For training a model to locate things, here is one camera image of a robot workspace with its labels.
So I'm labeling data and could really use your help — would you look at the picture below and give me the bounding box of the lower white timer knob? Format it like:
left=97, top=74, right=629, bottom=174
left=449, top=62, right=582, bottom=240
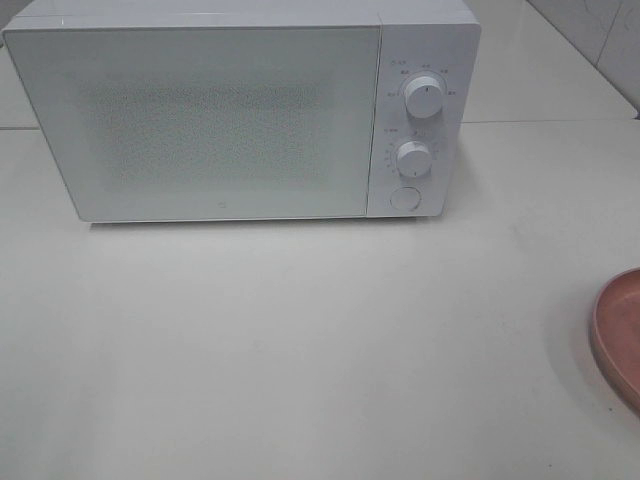
left=395, top=141, right=433, bottom=179

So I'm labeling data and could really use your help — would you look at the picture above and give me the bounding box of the white microwave door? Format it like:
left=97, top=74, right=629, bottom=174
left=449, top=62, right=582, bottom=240
left=6, top=27, right=379, bottom=222

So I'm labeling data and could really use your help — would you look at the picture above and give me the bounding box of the white microwave oven body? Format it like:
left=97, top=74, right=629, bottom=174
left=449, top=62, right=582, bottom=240
left=2, top=1, right=481, bottom=221

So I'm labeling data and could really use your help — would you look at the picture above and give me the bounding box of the pink round plate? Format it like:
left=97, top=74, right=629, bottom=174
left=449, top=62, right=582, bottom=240
left=589, top=268, right=639, bottom=416

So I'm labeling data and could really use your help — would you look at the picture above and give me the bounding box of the round white door button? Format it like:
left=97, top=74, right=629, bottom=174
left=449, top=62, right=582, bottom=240
left=390, top=187, right=422, bottom=212

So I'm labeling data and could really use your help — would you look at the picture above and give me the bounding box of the upper white power knob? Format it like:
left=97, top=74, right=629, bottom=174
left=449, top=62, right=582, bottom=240
left=402, top=72, right=446, bottom=119

